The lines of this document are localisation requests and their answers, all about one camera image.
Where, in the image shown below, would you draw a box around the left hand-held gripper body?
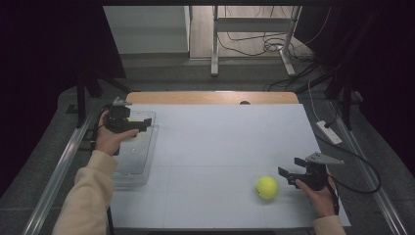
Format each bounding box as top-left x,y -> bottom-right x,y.
104,97 -> 147,134

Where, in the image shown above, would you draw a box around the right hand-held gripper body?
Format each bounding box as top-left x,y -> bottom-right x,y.
288,152 -> 345,192

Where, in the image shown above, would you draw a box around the clear plastic container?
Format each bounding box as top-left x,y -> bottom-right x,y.
112,110 -> 160,191

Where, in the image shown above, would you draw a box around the person's right hand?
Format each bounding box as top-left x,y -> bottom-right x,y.
295,170 -> 338,219

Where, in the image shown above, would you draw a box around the person's left hand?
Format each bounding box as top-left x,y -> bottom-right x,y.
95,111 -> 140,157

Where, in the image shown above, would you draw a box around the black floor plate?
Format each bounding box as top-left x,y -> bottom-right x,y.
77,128 -> 103,152

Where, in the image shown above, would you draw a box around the white power strip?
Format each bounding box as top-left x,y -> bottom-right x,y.
315,119 -> 344,146

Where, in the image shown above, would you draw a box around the black stand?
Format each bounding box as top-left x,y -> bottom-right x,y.
67,70 -> 132,129
326,72 -> 364,131

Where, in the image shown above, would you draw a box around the wooden table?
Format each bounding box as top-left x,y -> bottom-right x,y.
124,91 -> 300,106

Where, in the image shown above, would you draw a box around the white table sheet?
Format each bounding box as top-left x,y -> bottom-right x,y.
107,103 -> 351,229

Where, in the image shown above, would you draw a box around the white cabinet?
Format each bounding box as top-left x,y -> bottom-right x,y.
103,5 -> 191,55

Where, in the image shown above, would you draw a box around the dark curtain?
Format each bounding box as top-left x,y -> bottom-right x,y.
295,0 -> 415,180
0,0 -> 127,197

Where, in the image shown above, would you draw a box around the white power strip cable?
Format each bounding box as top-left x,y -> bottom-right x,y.
307,80 -> 323,122

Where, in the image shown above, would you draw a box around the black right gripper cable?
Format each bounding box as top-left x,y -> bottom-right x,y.
314,133 -> 382,216

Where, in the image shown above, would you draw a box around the metal floor rail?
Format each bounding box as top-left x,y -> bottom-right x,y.
328,100 -> 409,235
21,112 -> 96,235

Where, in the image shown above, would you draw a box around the black floor cables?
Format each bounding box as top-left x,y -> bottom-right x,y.
216,5 -> 332,93

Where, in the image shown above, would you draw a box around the white metal desk frame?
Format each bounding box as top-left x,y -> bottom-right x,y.
209,5 -> 302,77

